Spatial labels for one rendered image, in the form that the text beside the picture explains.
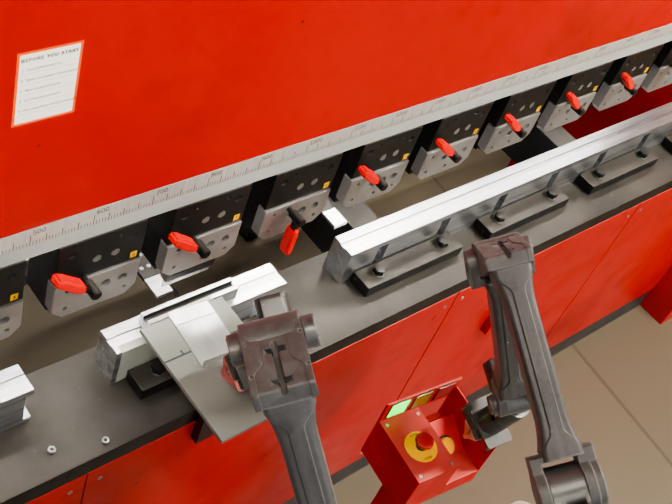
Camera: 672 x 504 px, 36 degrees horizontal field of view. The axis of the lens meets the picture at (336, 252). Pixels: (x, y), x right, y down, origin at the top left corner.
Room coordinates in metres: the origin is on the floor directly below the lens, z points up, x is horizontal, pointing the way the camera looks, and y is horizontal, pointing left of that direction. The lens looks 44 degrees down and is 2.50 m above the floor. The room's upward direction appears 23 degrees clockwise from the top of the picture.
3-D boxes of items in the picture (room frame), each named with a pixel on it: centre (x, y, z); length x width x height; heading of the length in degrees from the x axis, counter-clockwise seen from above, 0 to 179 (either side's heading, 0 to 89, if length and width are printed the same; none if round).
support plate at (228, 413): (1.15, 0.11, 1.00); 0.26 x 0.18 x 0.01; 56
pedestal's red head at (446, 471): (1.37, -0.34, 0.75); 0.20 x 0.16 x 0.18; 138
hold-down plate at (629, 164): (2.36, -0.61, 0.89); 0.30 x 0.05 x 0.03; 146
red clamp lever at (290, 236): (1.32, 0.09, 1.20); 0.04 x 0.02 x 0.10; 56
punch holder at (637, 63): (2.20, -0.43, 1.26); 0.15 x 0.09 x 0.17; 146
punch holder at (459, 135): (1.71, -0.10, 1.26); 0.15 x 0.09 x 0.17; 146
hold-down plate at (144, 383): (1.23, 0.16, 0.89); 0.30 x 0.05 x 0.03; 146
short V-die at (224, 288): (1.26, 0.21, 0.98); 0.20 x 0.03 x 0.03; 146
